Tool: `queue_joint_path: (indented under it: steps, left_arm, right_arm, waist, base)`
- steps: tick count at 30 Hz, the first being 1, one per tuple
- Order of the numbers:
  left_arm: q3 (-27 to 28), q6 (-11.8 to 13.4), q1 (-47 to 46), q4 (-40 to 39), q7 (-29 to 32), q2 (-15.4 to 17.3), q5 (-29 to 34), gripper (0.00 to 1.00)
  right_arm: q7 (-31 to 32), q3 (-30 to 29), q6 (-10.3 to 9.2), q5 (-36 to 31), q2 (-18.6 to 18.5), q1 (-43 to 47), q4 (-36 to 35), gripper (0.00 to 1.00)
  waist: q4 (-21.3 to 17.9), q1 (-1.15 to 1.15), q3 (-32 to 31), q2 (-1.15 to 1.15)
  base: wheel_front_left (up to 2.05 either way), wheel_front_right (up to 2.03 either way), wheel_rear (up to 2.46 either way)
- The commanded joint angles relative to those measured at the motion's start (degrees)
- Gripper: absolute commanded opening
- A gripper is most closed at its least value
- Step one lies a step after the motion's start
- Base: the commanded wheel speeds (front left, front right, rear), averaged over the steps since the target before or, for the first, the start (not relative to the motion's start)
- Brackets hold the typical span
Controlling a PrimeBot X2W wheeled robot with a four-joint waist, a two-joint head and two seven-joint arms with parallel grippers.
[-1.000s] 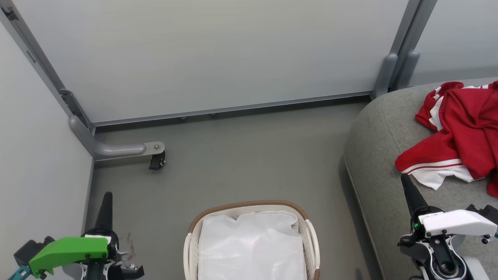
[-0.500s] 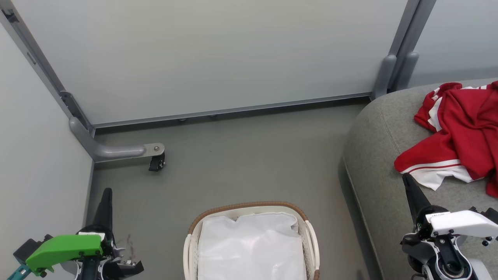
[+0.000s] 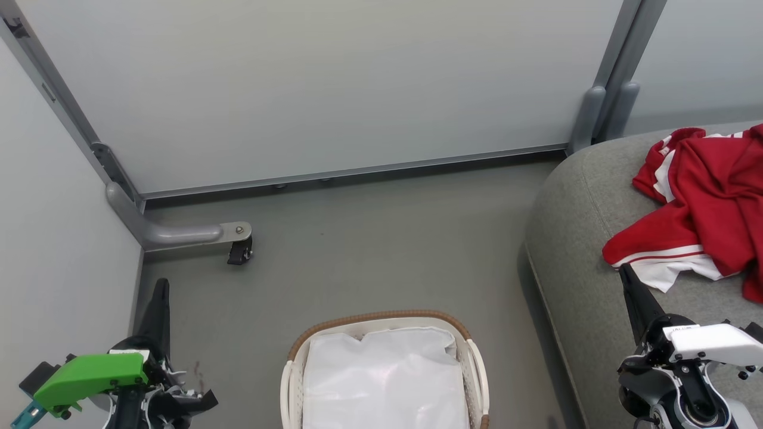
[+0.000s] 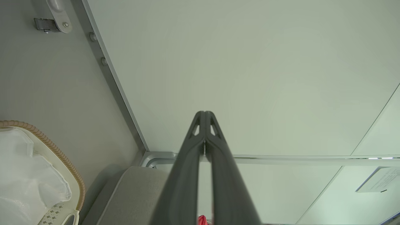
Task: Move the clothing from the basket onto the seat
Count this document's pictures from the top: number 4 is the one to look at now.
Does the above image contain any grey metal partition frame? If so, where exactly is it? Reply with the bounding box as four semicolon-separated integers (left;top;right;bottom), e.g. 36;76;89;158
70;0;400;167

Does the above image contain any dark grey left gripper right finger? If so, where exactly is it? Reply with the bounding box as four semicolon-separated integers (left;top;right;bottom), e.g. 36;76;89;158
205;111;262;225

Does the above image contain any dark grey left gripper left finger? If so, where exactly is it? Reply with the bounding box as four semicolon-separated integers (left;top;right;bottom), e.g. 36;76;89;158
149;111;205;225

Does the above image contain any cream laundry basket, wicker rim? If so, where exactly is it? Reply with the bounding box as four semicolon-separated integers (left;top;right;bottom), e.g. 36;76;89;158
0;120;86;225

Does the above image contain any white paper notice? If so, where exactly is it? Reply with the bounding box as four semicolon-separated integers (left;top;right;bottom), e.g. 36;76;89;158
355;166;400;193

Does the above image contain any grey caster wheel bracket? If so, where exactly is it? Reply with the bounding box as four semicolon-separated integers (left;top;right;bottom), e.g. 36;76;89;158
33;0;73;34

